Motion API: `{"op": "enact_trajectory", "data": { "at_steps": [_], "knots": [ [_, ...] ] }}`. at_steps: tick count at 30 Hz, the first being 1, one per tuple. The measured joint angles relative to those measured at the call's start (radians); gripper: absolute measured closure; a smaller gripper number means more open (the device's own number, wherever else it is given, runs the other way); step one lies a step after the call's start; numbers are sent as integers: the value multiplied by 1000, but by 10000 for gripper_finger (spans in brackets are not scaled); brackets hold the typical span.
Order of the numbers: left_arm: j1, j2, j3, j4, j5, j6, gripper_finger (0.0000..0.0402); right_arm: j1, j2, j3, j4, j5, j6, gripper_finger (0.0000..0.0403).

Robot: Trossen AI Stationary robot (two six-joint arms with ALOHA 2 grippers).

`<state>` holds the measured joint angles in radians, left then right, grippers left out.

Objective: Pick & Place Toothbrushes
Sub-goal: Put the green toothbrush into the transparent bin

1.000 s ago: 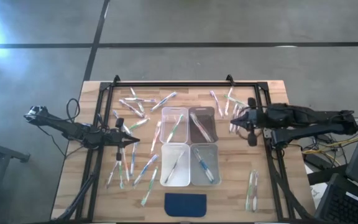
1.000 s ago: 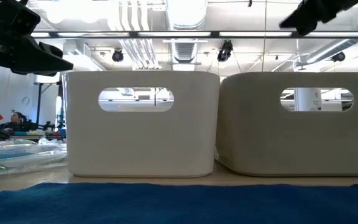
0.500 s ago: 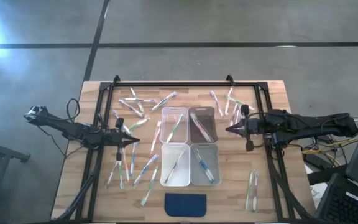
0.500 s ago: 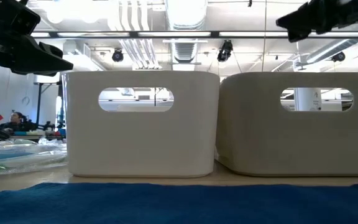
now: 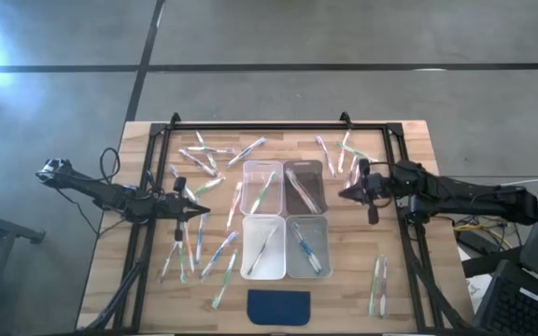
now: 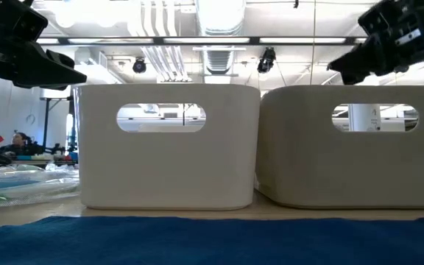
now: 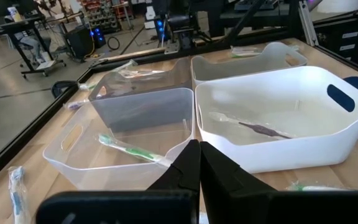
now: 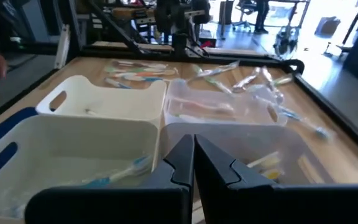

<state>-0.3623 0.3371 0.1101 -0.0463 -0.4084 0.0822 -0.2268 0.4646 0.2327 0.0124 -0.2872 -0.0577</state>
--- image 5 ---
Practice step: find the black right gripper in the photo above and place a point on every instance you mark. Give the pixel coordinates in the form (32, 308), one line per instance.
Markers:
(378, 191)

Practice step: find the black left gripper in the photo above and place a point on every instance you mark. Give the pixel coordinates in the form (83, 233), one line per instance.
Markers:
(168, 210)

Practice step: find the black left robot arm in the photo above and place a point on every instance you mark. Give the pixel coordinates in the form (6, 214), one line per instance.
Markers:
(87, 186)

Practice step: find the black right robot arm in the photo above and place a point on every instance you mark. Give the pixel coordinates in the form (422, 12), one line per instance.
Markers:
(474, 196)

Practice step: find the toothbrushes lower right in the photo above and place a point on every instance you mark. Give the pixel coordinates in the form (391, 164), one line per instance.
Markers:
(383, 287)

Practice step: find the pink toothbrush in wrapper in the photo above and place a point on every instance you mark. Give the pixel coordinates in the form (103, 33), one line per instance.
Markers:
(353, 170)

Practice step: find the smoky brown translucent bin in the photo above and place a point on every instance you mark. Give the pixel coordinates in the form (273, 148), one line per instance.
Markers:
(315, 175)

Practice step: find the white plastic bin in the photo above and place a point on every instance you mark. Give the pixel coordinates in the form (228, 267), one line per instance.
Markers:
(250, 233)

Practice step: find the clear plastic bin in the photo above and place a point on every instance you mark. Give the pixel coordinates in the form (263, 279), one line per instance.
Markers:
(250, 177)

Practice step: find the dark toothbrush in wrapper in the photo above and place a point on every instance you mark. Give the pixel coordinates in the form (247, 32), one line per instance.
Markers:
(262, 251)

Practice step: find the grey plastic bin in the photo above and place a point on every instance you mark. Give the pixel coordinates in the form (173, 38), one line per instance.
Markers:
(297, 266)

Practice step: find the black power strip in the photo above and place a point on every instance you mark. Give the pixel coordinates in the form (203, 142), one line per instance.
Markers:
(472, 242)

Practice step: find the blue cloth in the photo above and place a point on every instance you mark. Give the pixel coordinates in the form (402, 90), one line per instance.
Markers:
(278, 308)

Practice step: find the black stand base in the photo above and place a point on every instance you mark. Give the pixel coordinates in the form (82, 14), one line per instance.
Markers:
(7, 226)

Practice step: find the black laptop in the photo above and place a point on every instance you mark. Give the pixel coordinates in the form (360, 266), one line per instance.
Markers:
(521, 308)

